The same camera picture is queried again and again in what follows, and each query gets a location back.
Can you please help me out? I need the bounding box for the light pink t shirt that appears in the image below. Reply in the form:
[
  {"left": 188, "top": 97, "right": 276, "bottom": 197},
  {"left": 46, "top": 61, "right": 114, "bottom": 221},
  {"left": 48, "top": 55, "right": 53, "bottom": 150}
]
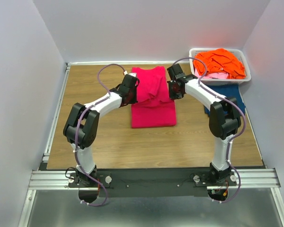
[{"left": 203, "top": 72, "right": 229, "bottom": 79}]

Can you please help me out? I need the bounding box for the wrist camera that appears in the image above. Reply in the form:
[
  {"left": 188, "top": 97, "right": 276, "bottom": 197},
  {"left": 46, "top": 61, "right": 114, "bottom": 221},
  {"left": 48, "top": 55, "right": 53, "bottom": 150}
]
[
  {"left": 167, "top": 63, "right": 185, "bottom": 80},
  {"left": 121, "top": 73, "right": 140, "bottom": 88}
]

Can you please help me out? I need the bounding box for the white plastic laundry basket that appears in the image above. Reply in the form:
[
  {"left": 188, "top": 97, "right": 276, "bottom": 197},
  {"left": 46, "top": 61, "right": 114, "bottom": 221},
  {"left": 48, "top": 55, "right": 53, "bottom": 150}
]
[{"left": 189, "top": 47, "right": 251, "bottom": 86}]

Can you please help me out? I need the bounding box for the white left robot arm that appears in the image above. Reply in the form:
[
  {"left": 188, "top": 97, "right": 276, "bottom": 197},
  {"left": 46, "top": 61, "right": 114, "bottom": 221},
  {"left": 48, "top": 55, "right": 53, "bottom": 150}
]
[{"left": 63, "top": 82, "right": 138, "bottom": 187}]

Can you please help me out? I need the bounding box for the aluminium front frame rail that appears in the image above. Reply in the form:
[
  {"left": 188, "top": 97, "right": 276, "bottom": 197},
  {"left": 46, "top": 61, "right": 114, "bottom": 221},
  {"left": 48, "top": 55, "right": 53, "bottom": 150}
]
[{"left": 28, "top": 169, "right": 281, "bottom": 190}]

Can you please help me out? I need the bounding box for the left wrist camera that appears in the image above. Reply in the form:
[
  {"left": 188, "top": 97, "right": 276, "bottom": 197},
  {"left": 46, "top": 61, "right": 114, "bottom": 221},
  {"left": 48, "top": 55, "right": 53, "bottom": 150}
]
[{"left": 121, "top": 73, "right": 140, "bottom": 88}]

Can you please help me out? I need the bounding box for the orange t shirt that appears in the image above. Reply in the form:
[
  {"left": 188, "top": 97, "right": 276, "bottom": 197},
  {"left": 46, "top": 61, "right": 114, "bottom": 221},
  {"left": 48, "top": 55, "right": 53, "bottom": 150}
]
[{"left": 193, "top": 48, "right": 246, "bottom": 79}]

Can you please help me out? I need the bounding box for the folded blue t shirt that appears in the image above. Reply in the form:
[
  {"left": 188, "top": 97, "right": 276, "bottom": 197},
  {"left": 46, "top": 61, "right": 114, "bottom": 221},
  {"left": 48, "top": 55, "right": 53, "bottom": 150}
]
[{"left": 208, "top": 84, "right": 246, "bottom": 114}]

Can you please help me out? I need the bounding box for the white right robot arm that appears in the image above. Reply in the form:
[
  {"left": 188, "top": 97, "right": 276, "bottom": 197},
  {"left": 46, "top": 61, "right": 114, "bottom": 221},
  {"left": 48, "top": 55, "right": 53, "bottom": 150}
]
[{"left": 168, "top": 73, "right": 241, "bottom": 185}]

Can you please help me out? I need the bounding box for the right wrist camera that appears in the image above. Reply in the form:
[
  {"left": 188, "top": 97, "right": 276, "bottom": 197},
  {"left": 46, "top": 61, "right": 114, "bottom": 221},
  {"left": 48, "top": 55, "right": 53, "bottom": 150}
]
[{"left": 167, "top": 63, "right": 185, "bottom": 80}]

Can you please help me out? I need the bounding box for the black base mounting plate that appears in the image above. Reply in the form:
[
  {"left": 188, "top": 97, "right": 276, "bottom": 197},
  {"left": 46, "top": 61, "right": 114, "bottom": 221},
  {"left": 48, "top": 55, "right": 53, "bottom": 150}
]
[{"left": 67, "top": 167, "right": 237, "bottom": 201}]

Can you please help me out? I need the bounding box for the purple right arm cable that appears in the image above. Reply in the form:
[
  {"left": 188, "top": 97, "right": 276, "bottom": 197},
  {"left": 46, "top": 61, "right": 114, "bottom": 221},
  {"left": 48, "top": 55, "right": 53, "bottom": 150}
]
[{"left": 172, "top": 57, "right": 248, "bottom": 204}]

